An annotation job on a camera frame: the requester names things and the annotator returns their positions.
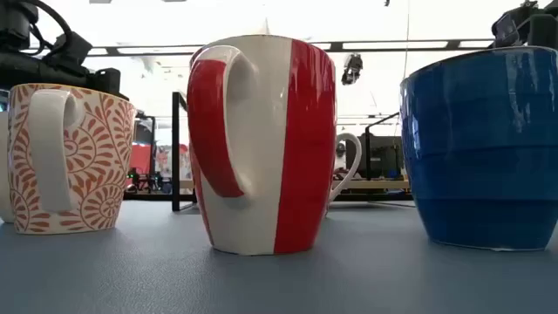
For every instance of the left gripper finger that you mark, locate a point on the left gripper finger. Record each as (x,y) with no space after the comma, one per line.
(104,80)

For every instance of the orange leaf pattern mug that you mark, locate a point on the orange leaf pattern mug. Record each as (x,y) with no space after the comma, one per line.
(100,165)

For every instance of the blue ribbed mug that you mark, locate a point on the blue ribbed mug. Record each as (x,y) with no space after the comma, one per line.
(479,152)

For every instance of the red white striped mug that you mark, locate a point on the red white striped mug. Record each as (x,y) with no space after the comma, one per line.
(305,152)

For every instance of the white textured mug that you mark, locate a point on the white textured mug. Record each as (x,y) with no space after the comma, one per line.
(357,159)

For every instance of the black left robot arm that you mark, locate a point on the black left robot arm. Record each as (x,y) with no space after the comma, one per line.
(15,22)

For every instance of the red panel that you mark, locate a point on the red panel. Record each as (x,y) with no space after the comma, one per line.
(140,159)

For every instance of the colourful printed banner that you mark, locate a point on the colourful printed banner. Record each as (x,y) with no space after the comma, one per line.
(165,161)

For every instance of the black equipment green light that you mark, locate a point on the black equipment green light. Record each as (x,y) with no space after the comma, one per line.
(146,183)

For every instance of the black hanging ceiling device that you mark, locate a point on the black hanging ceiling device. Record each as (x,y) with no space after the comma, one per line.
(352,70)

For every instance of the black equipment box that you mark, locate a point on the black equipment box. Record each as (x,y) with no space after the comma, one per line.
(383,157)

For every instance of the grey blue table mat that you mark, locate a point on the grey blue table mat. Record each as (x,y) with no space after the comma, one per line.
(370,270)

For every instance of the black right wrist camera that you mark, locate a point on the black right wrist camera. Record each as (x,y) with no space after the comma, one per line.
(505,28)

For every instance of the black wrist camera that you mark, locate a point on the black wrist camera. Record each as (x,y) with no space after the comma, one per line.
(505,28)
(72,48)

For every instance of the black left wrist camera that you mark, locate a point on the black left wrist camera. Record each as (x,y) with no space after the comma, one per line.
(72,48)

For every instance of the black metal rack frame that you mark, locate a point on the black metal rack frame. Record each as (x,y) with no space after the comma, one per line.
(153,144)

